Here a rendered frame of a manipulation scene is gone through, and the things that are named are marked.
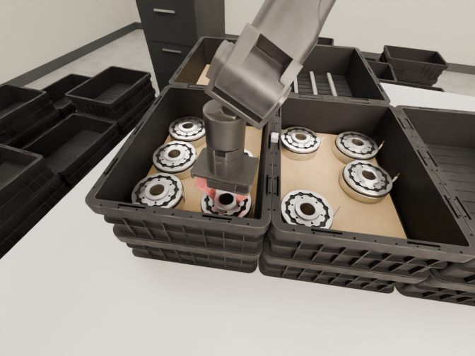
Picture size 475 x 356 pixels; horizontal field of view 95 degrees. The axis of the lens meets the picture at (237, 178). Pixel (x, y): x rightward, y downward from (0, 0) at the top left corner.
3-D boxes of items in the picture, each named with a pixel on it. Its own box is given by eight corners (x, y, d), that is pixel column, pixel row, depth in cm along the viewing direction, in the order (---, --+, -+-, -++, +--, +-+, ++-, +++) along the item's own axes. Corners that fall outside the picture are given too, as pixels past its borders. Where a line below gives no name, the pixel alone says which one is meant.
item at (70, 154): (96, 213, 122) (59, 173, 97) (53, 199, 128) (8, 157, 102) (137, 164, 147) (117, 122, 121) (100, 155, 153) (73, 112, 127)
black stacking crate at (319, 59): (370, 140, 65) (391, 105, 56) (270, 130, 67) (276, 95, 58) (345, 78, 91) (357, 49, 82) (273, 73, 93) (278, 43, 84)
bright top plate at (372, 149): (379, 162, 52) (380, 160, 52) (336, 154, 54) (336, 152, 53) (374, 137, 59) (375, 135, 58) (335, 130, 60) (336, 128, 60)
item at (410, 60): (403, 102, 208) (437, 51, 173) (410, 120, 189) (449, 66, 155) (360, 95, 215) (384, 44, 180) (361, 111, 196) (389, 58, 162)
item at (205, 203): (244, 229, 40) (244, 227, 40) (193, 217, 42) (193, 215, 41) (255, 187, 46) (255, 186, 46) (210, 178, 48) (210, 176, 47)
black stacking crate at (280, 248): (427, 282, 39) (483, 258, 31) (262, 258, 41) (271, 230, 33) (370, 140, 65) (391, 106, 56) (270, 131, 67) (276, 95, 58)
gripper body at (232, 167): (203, 154, 40) (200, 120, 35) (258, 165, 39) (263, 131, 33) (190, 180, 36) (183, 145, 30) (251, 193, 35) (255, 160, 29)
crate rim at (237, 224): (268, 236, 34) (270, 229, 32) (86, 212, 36) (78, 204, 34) (274, 102, 60) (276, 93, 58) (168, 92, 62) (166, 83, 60)
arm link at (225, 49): (218, 44, 21) (288, 97, 23) (249, 15, 28) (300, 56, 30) (183, 125, 30) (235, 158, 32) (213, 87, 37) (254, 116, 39)
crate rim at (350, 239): (473, 264, 32) (488, 258, 30) (268, 236, 34) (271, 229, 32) (388, 111, 58) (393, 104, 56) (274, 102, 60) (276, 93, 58)
